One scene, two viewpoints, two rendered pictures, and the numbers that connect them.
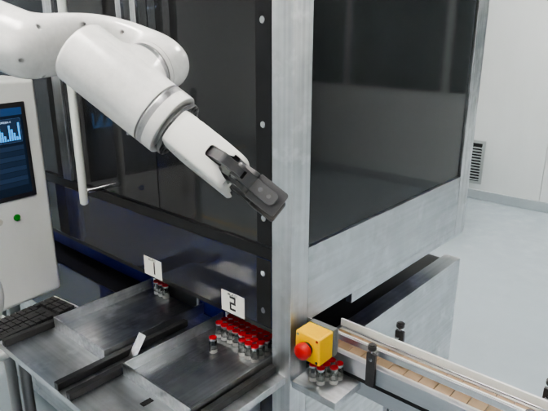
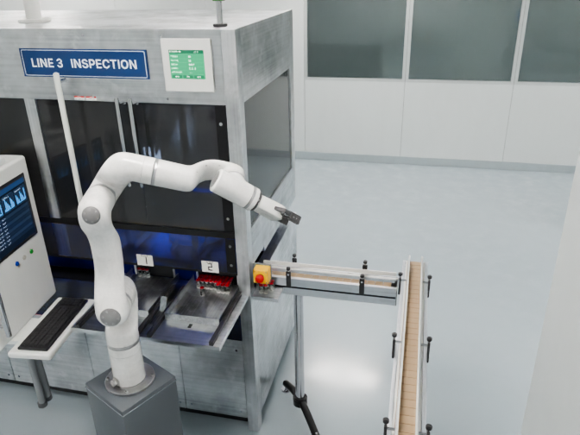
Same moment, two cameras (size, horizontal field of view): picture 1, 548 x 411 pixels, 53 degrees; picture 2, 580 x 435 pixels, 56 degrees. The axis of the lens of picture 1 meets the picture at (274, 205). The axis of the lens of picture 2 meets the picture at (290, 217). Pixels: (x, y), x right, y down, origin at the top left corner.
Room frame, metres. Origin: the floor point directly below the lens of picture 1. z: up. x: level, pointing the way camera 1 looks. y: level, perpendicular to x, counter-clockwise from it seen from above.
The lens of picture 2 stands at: (-0.93, 0.83, 2.33)
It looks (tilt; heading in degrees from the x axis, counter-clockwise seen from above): 25 degrees down; 332
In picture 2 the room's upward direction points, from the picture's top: 1 degrees counter-clockwise
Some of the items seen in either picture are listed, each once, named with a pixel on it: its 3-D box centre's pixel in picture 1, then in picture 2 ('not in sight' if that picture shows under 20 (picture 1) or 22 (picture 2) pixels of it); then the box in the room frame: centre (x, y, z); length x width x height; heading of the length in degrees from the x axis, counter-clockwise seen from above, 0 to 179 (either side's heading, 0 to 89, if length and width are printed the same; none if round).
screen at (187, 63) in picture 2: not in sight; (187, 66); (1.28, 0.12, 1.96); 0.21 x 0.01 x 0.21; 49
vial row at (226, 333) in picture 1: (239, 338); (213, 285); (1.30, 0.09, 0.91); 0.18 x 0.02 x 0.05; 49
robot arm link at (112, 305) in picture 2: not in sight; (105, 259); (0.85, 0.62, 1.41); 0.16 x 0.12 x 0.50; 157
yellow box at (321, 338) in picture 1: (315, 342); (262, 273); (1.14, -0.10, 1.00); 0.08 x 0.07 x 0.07; 139
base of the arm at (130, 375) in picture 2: not in sight; (127, 360); (0.87, 0.61, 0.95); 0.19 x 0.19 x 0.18
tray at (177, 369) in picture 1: (209, 359); (205, 299); (1.21, 0.17, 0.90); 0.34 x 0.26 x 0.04; 139
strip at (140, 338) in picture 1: (120, 354); (158, 310); (1.22, 0.39, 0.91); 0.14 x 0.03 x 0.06; 138
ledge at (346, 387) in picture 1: (329, 382); (268, 291); (1.16, -0.14, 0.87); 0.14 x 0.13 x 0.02; 139
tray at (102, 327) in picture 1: (130, 315); (139, 291); (1.44, 0.42, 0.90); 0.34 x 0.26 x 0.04; 139
